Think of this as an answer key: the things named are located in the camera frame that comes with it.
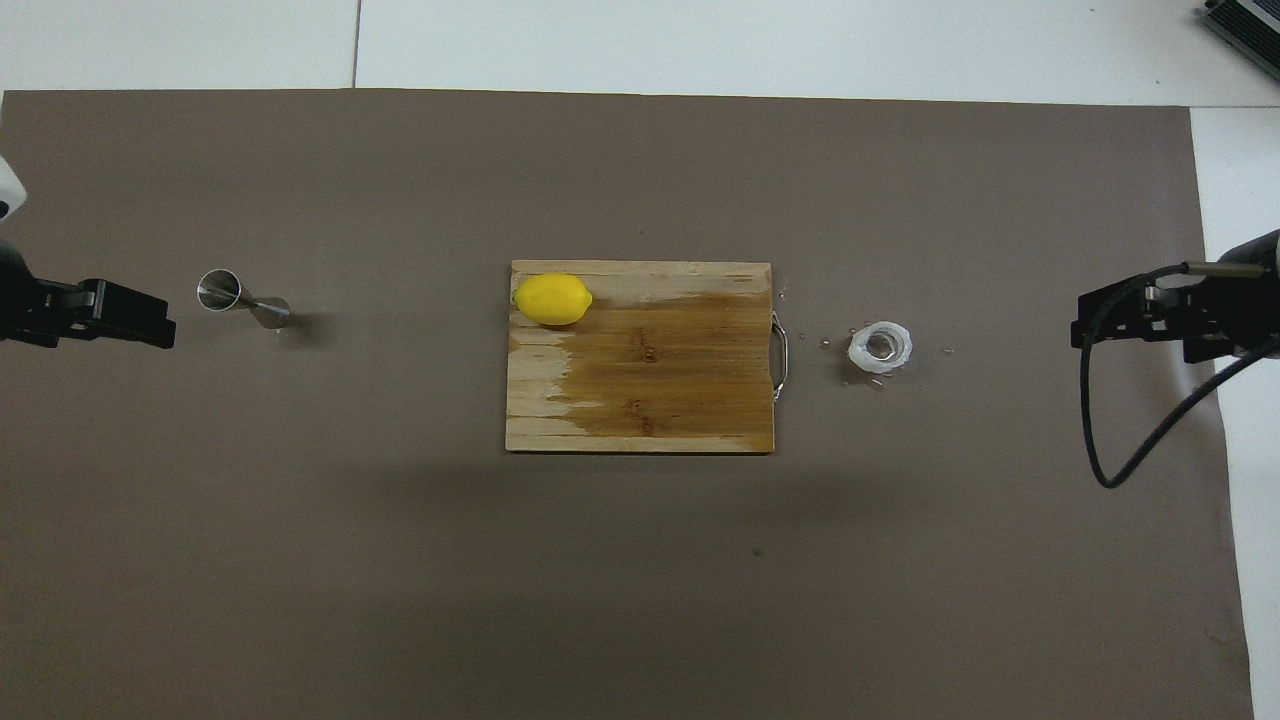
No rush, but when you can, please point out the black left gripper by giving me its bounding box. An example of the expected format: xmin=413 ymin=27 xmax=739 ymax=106
xmin=0 ymin=240 xmax=177 ymax=350

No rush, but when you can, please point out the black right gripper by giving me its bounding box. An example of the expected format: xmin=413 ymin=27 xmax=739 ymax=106
xmin=1070 ymin=228 xmax=1280 ymax=364

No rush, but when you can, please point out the steel double jigger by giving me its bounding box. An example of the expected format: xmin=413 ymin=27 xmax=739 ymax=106
xmin=196 ymin=268 xmax=293 ymax=331

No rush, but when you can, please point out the grey ribbed device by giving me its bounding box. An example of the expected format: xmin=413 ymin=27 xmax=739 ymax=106
xmin=1197 ymin=0 xmax=1280 ymax=73

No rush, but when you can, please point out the brown table mat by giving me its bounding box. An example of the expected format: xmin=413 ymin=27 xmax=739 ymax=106
xmin=0 ymin=88 xmax=1256 ymax=720

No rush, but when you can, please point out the yellow lemon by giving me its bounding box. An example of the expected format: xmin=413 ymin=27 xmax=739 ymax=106
xmin=513 ymin=272 xmax=594 ymax=328

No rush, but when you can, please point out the wooden cutting board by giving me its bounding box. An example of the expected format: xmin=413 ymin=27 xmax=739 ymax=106
xmin=505 ymin=260 xmax=791 ymax=456

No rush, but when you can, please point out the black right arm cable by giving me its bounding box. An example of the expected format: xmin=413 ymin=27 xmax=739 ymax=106
xmin=1078 ymin=262 xmax=1280 ymax=490

